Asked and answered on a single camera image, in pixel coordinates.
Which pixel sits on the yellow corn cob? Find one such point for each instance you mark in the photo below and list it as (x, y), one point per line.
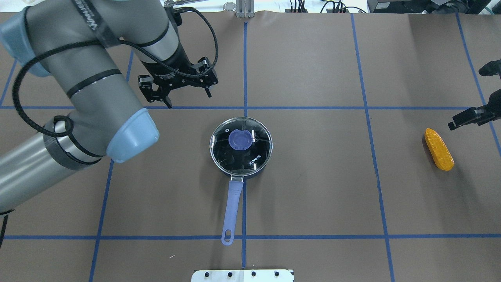
(440, 154)

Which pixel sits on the dark pot with blue handle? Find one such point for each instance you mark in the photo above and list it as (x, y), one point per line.
(235, 188)

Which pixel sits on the glass lid with blue knob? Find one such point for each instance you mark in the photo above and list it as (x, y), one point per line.
(241, 147)

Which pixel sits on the metal bracket at table edge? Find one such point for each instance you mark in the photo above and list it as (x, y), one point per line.
(242, 8)

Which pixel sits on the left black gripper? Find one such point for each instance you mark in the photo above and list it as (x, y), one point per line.
(169, 69)

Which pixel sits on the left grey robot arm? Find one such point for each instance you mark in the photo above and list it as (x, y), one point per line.
(68, 40)

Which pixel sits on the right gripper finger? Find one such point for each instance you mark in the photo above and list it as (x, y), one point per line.
(491, 68)
(479, 115)

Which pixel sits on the white metal plate with holes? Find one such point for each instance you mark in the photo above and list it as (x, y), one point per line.
(244, 275)

